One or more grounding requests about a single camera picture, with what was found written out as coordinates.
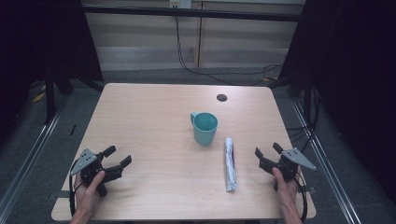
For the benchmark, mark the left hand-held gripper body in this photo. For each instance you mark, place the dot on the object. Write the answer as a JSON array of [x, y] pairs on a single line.
[[85, 160]]

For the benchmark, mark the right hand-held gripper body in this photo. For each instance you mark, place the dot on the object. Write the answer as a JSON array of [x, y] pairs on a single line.
[[288, 165]]

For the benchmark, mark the white toothpaste tube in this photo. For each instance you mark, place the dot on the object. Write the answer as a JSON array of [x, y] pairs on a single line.
[[230, 165]]

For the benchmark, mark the teal cup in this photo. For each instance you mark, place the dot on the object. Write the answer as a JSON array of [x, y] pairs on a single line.
[[204, 129]]

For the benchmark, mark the person's right hand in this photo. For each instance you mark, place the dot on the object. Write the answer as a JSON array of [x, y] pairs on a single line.
[[286, 194]]

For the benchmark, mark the person's left hand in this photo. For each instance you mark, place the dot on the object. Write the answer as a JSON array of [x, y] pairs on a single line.
[[87, 197]]

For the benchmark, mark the black metal stand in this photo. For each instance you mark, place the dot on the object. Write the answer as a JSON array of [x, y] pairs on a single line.
[[49, 96], [308, 102]]

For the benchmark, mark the yellow floor object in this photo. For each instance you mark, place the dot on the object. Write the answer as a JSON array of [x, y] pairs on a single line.
[[38, 97]]

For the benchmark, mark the black curtain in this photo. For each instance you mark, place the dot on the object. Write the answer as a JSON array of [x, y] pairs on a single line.
[[40, 43], [351, 77]]

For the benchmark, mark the metal floor rail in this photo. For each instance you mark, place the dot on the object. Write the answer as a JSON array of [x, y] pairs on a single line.
[[327, 168], [28, 163]]

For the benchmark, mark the black horizontal frame bar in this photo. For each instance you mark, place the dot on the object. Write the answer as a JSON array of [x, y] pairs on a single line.
[[193, 13]]

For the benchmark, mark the white wall power outlet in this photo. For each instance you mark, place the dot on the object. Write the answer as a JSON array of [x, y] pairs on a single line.
[[180, 3]]

